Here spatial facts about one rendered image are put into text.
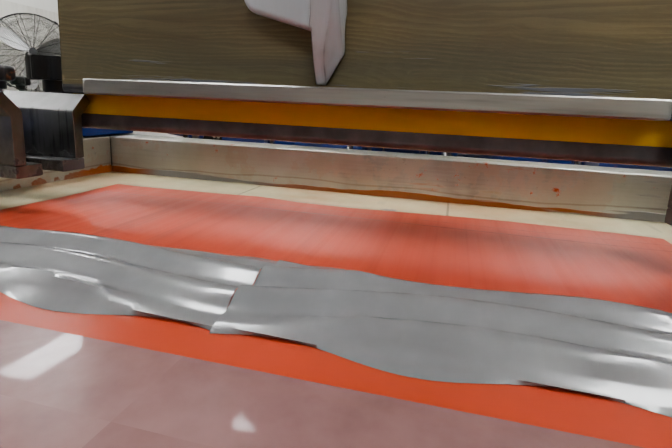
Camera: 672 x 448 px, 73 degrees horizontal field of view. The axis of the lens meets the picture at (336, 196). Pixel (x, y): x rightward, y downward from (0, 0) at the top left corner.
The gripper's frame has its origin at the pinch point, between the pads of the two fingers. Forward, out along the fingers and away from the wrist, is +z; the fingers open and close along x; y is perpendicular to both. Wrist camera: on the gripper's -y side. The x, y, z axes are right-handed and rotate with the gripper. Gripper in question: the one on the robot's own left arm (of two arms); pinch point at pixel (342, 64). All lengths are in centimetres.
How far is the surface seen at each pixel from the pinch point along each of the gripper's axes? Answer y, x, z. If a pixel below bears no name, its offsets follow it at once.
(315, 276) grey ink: -2.3, 12.1, 9.3
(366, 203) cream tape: -1.0, -5.6, 10.0
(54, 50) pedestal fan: 322, -297, -30
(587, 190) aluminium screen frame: -17.4, -9.0, 8.1
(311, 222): 1.2, 1.6, 10.0
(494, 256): -9.8, 4.3, 10.0
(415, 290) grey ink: -6.3, 11.5, 9.5
